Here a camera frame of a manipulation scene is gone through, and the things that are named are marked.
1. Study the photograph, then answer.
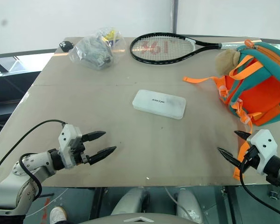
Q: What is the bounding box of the white cable under table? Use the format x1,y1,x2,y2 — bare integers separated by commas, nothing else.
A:
164,187,178,204

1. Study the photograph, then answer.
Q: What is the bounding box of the black power adapter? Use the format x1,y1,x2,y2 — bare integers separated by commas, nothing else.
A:
59,41,75,51

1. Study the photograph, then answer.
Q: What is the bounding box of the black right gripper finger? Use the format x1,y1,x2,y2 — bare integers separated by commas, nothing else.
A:
217,147,244,168
234,130,252,141

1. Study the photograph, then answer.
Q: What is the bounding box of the grey robot torso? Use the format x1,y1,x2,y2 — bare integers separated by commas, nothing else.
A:
79,211,196,224

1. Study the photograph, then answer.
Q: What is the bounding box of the beige plush toy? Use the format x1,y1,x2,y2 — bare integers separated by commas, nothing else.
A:
215,48,240,77

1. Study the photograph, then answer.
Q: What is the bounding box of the black tennis racket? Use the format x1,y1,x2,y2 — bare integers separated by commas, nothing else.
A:
130,32,248,65

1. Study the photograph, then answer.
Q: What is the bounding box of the silver rounded robot leg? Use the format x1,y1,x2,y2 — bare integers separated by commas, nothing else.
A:
111,188,150,217
176,189,204,223

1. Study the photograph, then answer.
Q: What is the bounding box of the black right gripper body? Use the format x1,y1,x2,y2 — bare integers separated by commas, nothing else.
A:
241,146,260,169

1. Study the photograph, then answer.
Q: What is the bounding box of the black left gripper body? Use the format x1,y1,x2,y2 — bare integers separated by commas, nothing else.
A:
71,135,90,165

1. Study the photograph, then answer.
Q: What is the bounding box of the metal table clamp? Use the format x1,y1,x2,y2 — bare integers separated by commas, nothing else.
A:
267,186,280,200

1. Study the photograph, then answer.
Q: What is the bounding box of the clear plastic bag with items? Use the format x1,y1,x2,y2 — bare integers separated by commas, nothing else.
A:
68,27,126,70

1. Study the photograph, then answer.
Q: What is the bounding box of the white rectangular case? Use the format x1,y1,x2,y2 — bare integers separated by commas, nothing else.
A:
132,90,187,120

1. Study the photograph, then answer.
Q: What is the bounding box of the white shoe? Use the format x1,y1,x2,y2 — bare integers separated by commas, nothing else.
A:
49,206,68,224

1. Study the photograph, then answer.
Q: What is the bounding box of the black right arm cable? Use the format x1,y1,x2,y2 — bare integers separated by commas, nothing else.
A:
239,149,280,222

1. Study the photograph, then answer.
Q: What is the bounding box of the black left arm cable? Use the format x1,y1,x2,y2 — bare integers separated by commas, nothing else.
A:
0,119,66,199

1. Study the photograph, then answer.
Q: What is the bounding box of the orange and teal backpack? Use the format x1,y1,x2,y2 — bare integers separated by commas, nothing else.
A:
183,39,280,181

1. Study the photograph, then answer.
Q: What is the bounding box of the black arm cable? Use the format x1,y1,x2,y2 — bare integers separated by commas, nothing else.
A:
0,119,66,199
239,149,280,222

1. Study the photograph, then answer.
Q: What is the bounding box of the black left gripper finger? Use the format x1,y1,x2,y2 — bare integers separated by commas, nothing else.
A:
86,146,117,166
81,131,107,143

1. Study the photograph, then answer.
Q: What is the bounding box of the grey vertical pole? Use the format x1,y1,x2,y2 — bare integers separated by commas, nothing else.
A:
171,0,179,34

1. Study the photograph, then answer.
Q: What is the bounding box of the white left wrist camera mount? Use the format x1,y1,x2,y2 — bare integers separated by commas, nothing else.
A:
58,124,85,169

